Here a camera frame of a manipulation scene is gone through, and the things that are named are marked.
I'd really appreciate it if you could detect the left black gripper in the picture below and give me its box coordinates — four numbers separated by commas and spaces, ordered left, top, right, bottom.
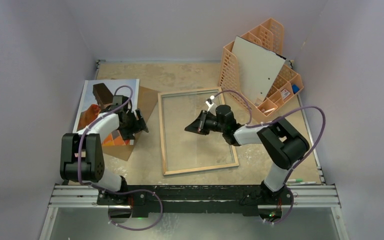
119, 109, 148, 140

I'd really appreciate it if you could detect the brown cardboard backing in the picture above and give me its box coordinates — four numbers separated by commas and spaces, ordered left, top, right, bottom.
102, 86, 160, 162

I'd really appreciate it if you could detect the blue wooden picture frame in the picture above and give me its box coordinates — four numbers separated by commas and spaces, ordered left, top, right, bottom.
157, 86, 240, 176

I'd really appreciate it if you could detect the hot air balloon photo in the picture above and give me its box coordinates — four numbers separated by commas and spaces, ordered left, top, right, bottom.
72, 78, 140, 147

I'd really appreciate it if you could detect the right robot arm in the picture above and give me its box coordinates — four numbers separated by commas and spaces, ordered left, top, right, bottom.
184, 104, 310, 204

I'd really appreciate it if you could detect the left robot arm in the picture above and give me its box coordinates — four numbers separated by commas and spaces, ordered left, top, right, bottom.
59, 96, 149, 205

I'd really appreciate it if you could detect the grey board in organizer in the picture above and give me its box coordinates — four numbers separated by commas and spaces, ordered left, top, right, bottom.
231, 36, 286, 106

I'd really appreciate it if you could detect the red white card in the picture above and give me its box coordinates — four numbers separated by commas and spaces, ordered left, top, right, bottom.
280, 88, 291, 100

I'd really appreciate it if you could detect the blue item in organizer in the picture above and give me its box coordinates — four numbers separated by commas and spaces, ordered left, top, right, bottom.
291, 84, 300, 95

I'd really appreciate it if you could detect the green marker pen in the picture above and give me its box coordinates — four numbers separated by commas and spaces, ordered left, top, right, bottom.
286, 178, 303, 184

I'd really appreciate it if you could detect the orange plastic desk organizer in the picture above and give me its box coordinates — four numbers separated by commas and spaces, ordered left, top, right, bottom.
217, 18, 304, 122

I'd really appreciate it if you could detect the white marker pen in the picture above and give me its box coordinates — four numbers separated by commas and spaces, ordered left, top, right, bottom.
290, 181, 317, 186

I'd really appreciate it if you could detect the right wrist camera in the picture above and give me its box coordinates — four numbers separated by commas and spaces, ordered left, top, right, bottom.
205, 95, 217, 115

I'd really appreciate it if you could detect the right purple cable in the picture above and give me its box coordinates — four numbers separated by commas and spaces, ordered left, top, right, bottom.
211, 89, 327, 226

